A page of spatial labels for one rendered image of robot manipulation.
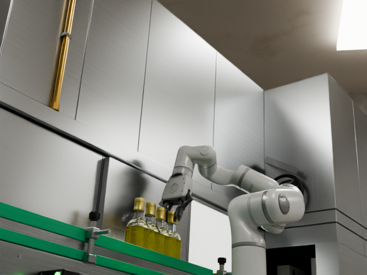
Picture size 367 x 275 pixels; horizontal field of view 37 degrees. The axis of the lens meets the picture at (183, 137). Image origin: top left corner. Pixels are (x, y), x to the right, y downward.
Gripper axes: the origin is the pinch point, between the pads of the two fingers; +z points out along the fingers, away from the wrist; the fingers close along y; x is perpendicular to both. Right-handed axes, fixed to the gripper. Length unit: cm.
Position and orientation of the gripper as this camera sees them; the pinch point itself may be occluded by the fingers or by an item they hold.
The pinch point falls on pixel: (172, 215)
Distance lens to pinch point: 193.8
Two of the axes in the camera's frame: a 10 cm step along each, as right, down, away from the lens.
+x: 5.5, 5.8, 6.0
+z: -2.0, 7.9, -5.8
